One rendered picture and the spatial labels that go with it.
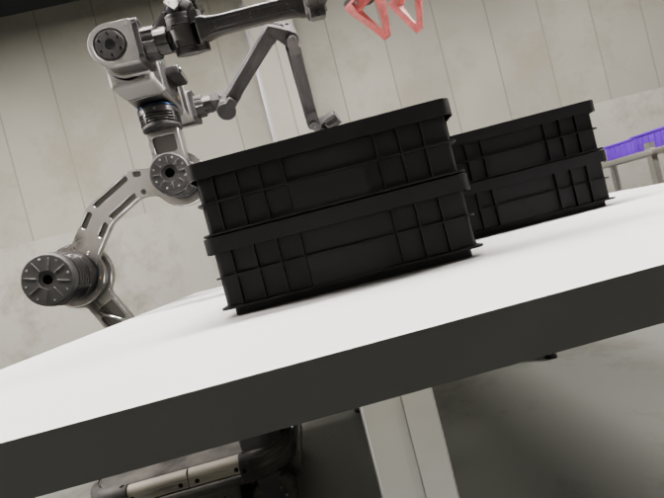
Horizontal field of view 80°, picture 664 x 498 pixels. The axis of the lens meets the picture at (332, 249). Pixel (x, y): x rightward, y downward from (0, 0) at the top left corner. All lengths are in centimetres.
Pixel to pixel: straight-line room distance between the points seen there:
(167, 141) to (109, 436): 129
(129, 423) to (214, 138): 285
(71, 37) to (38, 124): 67
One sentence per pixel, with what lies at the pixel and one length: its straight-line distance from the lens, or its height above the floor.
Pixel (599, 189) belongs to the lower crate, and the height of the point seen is 74.
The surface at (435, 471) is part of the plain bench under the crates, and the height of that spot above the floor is 57.
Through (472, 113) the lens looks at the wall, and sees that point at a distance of 331.
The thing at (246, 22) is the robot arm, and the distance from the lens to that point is 127.
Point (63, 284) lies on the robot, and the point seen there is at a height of 85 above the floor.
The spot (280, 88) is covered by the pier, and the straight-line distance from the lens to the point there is 293.
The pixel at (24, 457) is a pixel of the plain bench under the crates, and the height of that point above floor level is 69.
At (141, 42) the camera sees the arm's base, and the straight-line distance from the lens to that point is 134.
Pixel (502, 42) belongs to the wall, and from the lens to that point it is 359.
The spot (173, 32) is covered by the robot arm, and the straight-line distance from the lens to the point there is 131.
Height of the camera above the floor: 77
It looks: 1 degrees down
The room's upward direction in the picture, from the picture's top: 14 degrees counter-clockwise
